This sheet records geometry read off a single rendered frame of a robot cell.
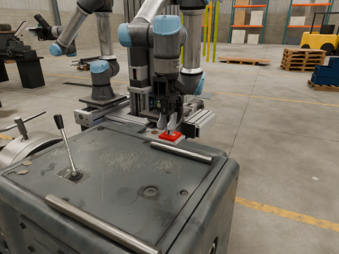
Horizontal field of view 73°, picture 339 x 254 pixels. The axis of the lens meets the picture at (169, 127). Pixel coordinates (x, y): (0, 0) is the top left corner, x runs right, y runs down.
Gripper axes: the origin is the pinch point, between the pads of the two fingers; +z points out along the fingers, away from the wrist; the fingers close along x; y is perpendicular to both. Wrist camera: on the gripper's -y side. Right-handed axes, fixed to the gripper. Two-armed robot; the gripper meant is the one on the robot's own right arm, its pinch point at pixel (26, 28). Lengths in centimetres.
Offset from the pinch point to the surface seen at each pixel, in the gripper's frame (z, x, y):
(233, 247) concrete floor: -154, -41, 154
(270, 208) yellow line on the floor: -192, 8, 161
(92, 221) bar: -106, -125, 14
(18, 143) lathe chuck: -62, -95, 22
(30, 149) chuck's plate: -68, -97, 22
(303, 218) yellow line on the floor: -218, 0, 160
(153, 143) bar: -110, -93, 18
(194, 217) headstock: -125, -119, 17
